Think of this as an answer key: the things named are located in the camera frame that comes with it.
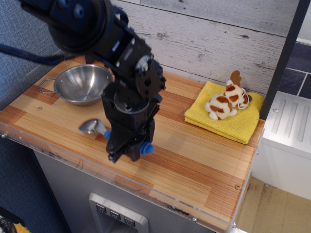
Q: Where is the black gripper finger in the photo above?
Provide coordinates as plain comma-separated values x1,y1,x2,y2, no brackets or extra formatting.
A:
144,120,155,143
108,143,140,163

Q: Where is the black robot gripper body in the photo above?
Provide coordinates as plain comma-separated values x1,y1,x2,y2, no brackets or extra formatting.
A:
102,83,162,152

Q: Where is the blue handled metal spoon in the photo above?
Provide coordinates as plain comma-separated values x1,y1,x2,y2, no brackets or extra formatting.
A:
79,119,155,155

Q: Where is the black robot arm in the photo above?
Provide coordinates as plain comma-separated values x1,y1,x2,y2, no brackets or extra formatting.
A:
21,0,166,162

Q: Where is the grey button control panel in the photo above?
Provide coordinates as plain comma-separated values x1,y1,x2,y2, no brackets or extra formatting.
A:
88,192,149,233

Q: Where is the brown white plush toy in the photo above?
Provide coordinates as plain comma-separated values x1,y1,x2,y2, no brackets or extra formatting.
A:
205,70,252,120

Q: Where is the yellow folded cloth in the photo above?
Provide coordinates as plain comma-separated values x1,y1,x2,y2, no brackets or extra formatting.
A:
185,82,264,144

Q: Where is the white ribbed cabinet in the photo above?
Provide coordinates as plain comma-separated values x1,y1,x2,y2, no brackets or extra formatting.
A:
252,92,311,200

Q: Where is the yellow black object corner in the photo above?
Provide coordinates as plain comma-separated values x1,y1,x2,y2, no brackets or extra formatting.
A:
0,216,30,233

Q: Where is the steel two-handled bowl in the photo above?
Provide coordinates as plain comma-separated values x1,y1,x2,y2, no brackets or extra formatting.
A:
38,64,113,106

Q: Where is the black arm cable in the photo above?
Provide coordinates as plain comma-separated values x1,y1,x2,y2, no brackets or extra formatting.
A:
0,43,76,66

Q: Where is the dark right frame post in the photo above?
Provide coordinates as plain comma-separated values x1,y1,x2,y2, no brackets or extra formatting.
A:
260,0,311,120

